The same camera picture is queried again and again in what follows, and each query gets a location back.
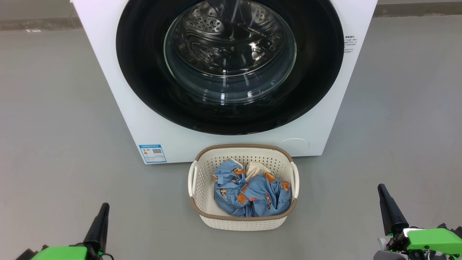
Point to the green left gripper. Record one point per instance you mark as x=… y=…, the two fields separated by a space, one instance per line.
x=61 y=253

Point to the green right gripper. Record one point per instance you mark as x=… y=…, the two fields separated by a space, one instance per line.
x=433 y=240

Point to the blue bear-print garment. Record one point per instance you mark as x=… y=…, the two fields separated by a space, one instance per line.
x=263 y=195

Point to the cream and blue garment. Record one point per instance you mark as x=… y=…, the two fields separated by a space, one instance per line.
x=254 y=169

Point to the black round glass washer door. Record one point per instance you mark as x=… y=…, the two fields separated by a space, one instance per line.
x=144 y=90

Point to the white front-load washing machine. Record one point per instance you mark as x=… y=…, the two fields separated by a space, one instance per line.
x=108 y=90

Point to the blue energy label sticker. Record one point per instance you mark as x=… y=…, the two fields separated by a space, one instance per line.
x=152 y=154

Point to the round white filter cover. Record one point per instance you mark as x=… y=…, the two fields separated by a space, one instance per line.
x=294 y=146

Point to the cream perforated laundry basket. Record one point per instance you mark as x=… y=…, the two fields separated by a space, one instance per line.
x=234 y=224

